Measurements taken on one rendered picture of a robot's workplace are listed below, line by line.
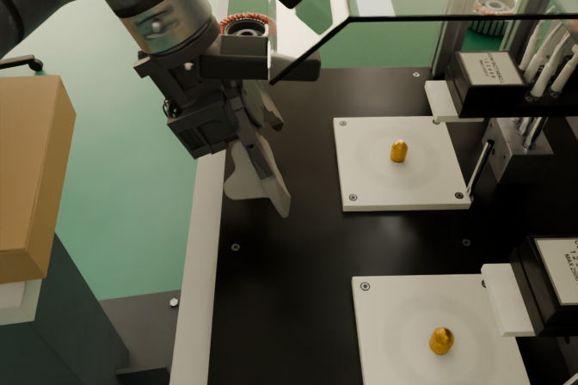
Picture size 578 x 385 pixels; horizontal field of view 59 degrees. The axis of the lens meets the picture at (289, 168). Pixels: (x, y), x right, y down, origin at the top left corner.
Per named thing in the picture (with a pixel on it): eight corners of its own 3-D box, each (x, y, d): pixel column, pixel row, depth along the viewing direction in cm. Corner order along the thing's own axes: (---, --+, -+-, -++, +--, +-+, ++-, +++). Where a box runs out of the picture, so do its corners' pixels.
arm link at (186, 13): (193, -43, 46) (186, -5, 40) (218, 1, 49) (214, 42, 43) (124, -8, 48) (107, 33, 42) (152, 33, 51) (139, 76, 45)
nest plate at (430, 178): (342, 211, 60) (343, 205, 59) (333, 124, 70) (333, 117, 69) (469, 209, 60) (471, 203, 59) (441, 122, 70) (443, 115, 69)
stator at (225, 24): (205, 64, 82) (202, 45, 79) (224, 26, 89) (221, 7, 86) (273, 72, 80) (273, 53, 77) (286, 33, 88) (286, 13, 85)
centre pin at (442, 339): (431, 355, 48) (437, 344, 46) (427, 335, 49) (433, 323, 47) (451, 354, 48) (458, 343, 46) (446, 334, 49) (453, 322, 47)
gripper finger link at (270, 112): (240, 122, 66) (208, 103, 57) (281, 105, 65) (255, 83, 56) (246, 143, 66) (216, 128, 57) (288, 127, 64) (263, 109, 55)
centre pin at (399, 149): (390, 162, 63) (394, 148, 61) (388, 151, 65) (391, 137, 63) (406, 162, 64) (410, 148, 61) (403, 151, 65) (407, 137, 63)
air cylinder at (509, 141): (496, 184, 63) (511, 154, 59) (480, 141, 68) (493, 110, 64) (537, 183, 63) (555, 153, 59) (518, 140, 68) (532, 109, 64)
